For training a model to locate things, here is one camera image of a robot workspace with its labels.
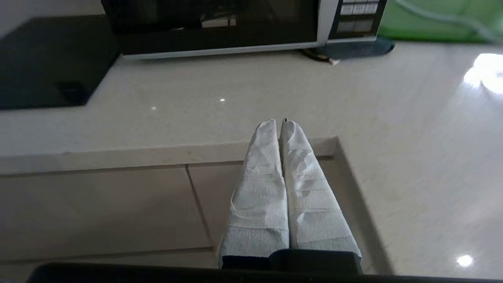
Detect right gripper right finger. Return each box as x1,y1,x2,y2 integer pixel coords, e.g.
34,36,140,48
280,118,363,272

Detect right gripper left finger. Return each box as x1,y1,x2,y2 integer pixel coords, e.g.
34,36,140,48
215,118,290,270

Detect silver microwave oven body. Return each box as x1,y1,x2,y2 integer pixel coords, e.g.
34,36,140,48
101,0,388,60

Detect green cutting board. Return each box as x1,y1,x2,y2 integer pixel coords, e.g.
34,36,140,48
377,0,503,44

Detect black induction cooktop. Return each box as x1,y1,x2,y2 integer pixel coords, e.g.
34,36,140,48
0,15,121,111

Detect white cable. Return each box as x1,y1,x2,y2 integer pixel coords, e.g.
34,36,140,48
395,0,503,44

